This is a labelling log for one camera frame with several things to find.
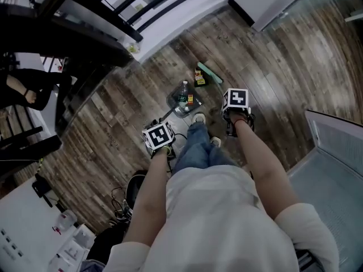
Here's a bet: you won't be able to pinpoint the dark wooden post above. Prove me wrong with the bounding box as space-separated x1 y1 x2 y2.
0 4 134 67

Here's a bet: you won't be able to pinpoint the frosted glass door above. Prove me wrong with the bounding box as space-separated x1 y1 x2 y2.
305 109 363 178

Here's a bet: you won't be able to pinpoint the white cardboard box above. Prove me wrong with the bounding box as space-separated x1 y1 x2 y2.
58 241 86 266
48 253 71 272
73 224 96 249

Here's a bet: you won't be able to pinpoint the person's blue jeans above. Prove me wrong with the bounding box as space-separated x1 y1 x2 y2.
172 122 242 175

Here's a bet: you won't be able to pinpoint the person's left forearm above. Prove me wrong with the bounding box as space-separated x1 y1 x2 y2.
122 148 176 248

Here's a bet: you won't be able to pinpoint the bundle of black cables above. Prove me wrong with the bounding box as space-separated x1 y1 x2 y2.
109 187 134 228

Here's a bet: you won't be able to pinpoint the clear plastic bottle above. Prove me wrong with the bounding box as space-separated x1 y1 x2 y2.
175 80 191 116

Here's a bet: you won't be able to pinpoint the small black device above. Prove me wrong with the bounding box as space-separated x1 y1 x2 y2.
42 191 59 208

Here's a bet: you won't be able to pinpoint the curved black railing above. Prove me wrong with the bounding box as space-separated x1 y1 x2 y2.
0 106 44 150

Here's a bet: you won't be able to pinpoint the person's white shirt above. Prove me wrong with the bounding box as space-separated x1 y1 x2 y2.
103 164 340 272

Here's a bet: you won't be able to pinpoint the clear plastic jug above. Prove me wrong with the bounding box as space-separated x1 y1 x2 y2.
55 210 78 232

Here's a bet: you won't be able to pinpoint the black round bin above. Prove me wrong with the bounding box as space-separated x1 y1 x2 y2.
125 173 148 211

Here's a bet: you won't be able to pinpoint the person's right forearm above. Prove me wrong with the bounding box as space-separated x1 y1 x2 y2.
231 114 301 220

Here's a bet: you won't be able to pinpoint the black metal railing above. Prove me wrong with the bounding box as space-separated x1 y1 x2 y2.
36 0 225 43

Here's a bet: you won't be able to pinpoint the grey dustpan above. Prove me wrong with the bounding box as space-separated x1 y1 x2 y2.
157 84 204 122

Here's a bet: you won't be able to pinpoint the white table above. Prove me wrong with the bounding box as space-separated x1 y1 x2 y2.
0 177 97 272

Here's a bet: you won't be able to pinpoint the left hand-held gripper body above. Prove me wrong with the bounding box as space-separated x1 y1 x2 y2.
141 118 176 160

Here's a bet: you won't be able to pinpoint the green and yellow snack bag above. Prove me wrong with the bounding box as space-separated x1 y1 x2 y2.
193 68 207 88

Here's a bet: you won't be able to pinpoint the black box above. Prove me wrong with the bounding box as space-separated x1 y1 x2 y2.
32 173 53 199

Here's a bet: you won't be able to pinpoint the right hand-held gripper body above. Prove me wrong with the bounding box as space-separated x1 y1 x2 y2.
221 88 255 137

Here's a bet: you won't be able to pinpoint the dark wooden beam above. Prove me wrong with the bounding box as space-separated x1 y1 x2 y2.
0 136 62 178

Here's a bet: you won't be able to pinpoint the green broom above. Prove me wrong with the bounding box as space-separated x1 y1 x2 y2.
196 61 227 93

